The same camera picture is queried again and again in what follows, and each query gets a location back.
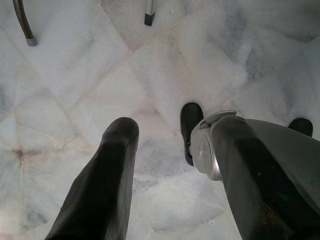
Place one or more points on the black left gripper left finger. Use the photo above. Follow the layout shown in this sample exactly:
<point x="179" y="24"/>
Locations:
<point x="100" y="195"/>

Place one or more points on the silver metal clothes rack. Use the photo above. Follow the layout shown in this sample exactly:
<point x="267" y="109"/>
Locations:
<point x="149" y="12"/>

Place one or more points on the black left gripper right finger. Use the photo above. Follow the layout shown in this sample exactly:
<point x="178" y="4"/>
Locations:
<point x="257" y="200"/>

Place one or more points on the marble pattern folding table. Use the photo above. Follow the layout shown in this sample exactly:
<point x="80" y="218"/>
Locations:
<point x="25" y="25"/>

